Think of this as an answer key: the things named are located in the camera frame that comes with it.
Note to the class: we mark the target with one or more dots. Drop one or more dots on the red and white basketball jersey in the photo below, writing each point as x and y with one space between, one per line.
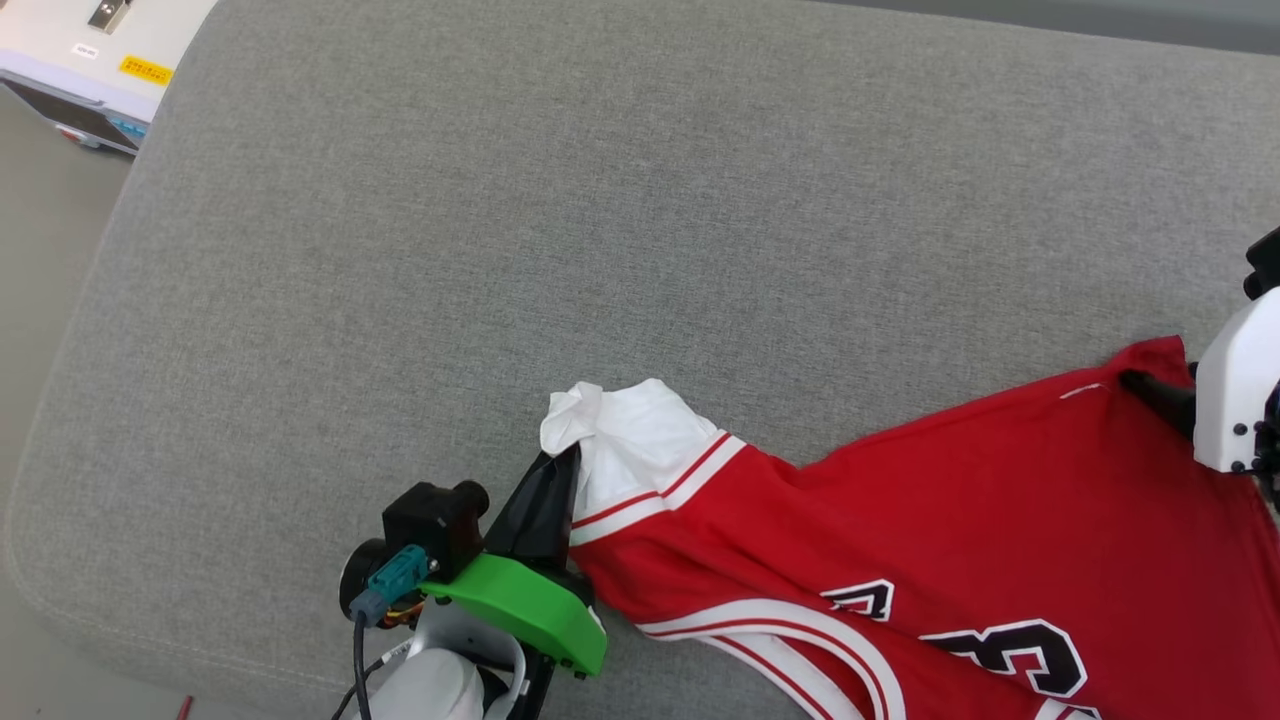
1000 500

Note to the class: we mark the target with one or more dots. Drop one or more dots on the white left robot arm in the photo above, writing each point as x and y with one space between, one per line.
430 690

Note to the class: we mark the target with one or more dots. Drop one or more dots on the white appliance with yellow label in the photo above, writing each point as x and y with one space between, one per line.
60 70

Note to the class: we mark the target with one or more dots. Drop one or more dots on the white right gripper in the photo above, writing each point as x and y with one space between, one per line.
1230 400

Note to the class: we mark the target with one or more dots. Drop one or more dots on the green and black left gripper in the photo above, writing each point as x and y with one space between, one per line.
530 605

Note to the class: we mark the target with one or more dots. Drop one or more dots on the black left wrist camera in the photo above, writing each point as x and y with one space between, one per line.
430 520

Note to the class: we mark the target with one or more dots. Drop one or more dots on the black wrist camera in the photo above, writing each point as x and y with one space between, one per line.
430 520
1265 265

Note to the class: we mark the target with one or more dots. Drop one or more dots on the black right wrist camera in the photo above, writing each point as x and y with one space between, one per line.
1265 265

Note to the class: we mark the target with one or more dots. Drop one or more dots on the grey fabric sofa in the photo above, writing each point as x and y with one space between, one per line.
600 200

